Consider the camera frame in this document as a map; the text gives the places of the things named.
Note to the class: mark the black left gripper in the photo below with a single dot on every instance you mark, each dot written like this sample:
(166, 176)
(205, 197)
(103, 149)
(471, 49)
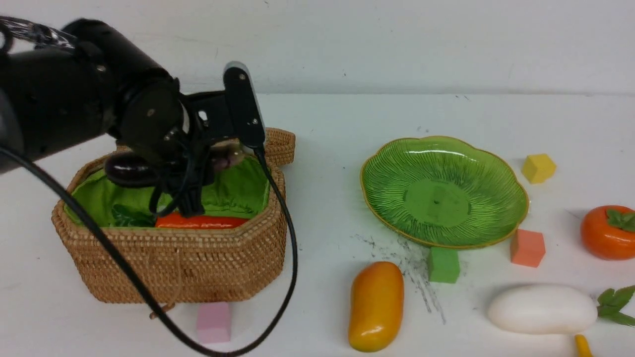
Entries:
(182, 131)

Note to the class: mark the red orange carrot toy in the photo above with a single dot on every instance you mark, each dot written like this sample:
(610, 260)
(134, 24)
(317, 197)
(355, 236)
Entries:
(176, 221)

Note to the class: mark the purple eggplant toy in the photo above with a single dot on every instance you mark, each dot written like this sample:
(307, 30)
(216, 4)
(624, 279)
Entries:
(129, 170)

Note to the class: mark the yellow orange mango toy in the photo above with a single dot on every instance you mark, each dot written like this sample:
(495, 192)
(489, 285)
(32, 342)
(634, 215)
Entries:
(377, 305)

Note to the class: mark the white radish toy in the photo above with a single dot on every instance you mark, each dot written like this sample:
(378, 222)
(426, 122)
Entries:
(549, 308)

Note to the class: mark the yellow banana toy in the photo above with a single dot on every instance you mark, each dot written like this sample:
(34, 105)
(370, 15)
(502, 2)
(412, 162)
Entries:
(582, 346)

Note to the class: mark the orange persimmon toy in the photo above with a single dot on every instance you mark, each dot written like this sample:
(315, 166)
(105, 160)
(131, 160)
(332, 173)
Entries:
(608, 232)

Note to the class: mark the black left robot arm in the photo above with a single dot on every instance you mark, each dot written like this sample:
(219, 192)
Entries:
(60, 88)

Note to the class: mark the woven rattan basket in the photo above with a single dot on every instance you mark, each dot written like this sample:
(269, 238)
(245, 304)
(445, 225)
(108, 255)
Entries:
(177, 265)

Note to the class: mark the woven rattan basket lid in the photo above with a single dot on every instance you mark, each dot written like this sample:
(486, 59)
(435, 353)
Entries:
(279, 147)

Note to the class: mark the pink foam block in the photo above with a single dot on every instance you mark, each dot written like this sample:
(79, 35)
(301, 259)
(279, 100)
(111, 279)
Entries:
(214, 323)

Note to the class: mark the green glass leaf plate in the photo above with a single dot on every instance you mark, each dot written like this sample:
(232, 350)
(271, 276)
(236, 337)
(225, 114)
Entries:
(440, 191)

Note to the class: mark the green foam cube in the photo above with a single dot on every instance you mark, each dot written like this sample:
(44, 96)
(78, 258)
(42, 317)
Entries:
(443, 265)

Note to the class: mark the orange foam cube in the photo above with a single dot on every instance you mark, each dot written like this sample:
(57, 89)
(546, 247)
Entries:
(527, 248)

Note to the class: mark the yellow foam cube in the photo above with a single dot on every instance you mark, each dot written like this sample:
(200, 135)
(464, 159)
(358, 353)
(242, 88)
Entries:
(538, 168)

